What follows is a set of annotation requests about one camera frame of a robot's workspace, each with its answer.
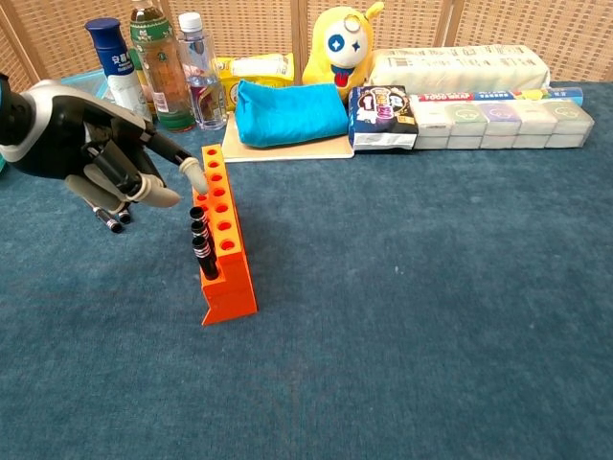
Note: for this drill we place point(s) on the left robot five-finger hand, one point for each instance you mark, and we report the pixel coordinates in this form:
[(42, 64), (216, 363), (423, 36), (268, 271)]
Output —
[(57, 129)]

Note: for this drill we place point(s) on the black precision screwdriver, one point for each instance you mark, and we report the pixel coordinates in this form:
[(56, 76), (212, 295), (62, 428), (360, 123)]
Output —
[(112, 225), (206, 259), (125, 218), (197, 214), (200, 230)]

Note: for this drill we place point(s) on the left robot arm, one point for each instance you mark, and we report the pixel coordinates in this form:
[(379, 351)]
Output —
[(2, 86)]

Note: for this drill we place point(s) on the orange bit holder rack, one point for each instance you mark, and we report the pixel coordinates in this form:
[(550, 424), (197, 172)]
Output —
[(230, 287)]

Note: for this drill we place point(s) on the clear container blue lid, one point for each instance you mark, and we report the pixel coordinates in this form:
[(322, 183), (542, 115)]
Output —
[(88, 79)]

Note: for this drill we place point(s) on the white bottle blue cap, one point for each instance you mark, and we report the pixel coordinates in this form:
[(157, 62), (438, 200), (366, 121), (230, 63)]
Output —
[(120, 62)]

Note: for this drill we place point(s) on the green packet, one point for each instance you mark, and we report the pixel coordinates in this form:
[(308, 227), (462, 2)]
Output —
[(135, 57)]

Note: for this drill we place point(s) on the tea bottle green label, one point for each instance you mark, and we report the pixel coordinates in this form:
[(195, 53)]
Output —
[(163, 72)]

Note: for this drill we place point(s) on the clear water bottle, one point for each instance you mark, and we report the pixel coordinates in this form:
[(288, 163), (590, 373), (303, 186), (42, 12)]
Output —
[(201, 72)]

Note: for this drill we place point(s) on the yellow snack package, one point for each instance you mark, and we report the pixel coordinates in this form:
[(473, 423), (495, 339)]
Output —
[(258, 67)]

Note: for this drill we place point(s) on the folded blue cloth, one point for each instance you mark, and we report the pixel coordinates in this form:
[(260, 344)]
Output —
[(287, 115)]

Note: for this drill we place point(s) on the yellow plush toy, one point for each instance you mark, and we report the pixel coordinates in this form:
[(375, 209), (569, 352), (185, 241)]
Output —
[(345, 48)]

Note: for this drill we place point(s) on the dark purple pad pack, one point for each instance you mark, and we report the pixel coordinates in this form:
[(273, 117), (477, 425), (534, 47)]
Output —
[(378, 110)]

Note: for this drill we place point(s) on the blue felt table mat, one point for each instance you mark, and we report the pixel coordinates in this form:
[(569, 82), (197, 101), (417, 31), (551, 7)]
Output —
[(383, 287)]

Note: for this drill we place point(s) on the plastic food wrap box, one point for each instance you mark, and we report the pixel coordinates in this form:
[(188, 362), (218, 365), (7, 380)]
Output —
[(445, 97)]

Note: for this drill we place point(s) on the white tissue roll pack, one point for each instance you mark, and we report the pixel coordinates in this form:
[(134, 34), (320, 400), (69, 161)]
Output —
[(455, 69)]

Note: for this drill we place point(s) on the pastel pocket tissue multipack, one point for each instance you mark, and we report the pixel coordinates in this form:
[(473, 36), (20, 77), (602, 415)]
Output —
[(503, 124)]

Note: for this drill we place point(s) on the woven rattan folding screen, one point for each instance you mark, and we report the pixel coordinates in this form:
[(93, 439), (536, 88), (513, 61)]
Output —
[(527, 24)]

